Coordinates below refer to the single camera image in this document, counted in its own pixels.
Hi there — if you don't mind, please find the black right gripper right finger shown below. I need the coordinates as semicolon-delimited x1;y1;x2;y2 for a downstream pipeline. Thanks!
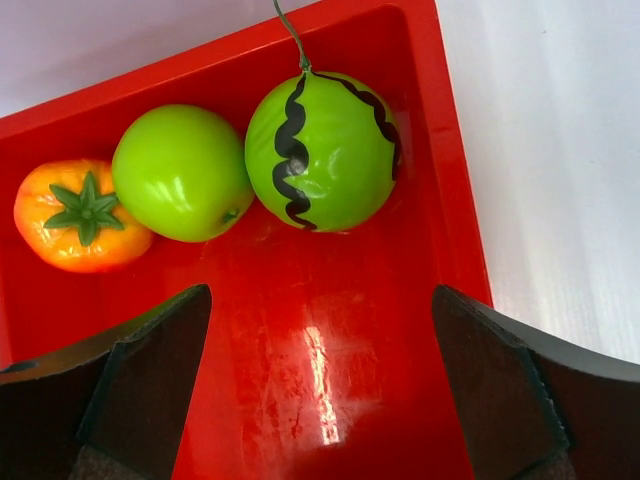
432;285;639;479

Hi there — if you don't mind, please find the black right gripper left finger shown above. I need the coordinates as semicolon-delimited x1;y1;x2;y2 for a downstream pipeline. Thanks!
1;285;212;479

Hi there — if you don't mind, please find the toy watermelon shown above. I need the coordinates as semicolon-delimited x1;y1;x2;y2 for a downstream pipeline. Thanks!
244;51;402;232

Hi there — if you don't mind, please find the red toy tomato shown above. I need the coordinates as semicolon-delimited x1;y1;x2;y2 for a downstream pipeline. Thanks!
13;158;154;273

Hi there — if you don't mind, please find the red plastic tray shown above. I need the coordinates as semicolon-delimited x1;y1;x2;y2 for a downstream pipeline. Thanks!
1;1;490;479

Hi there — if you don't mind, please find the green toy apple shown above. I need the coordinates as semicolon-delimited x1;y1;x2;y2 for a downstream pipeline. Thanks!
112;104;255;243

